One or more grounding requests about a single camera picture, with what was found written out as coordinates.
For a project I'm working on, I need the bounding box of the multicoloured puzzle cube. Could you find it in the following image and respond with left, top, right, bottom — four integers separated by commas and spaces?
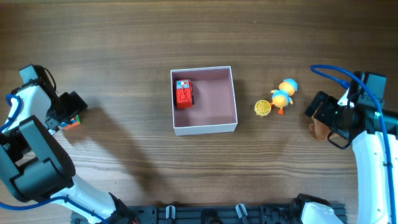
59, 115, 81, 129

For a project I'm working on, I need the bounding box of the yellow duck toy blue hat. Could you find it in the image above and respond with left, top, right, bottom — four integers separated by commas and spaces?
271, 78, 298, 115

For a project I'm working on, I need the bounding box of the red toy truck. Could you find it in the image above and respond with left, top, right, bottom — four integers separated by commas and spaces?
175, 79, 194, 110

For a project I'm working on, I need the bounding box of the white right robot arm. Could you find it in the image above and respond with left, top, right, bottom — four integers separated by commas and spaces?
305, 67, 397, 223

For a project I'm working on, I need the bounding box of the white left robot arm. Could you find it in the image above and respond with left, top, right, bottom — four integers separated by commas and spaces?
1, 64, 139, 223

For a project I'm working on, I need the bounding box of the brown plush capybara toy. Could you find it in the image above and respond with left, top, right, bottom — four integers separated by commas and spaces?
308, 110, 331, 142

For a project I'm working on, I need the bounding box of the white cardboard box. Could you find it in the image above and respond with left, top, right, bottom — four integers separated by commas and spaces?
170, 66, 238, 136

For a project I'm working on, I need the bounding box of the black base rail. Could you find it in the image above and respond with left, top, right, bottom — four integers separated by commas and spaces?
130, 203, 300, 224

